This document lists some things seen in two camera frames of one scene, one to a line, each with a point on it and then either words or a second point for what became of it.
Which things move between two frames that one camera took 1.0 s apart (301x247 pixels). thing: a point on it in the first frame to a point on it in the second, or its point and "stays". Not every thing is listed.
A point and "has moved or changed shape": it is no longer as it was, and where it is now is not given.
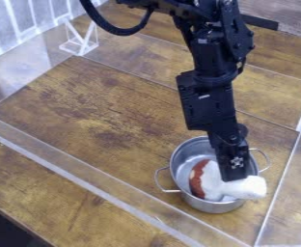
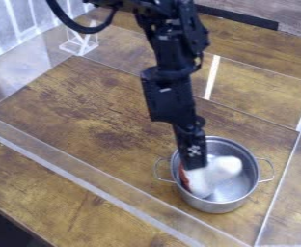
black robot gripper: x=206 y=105 to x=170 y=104
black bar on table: x=260 y=21 stays
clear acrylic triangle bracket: x=79 y=43 stays
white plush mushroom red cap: x=206 y=184 has moved or changed shape
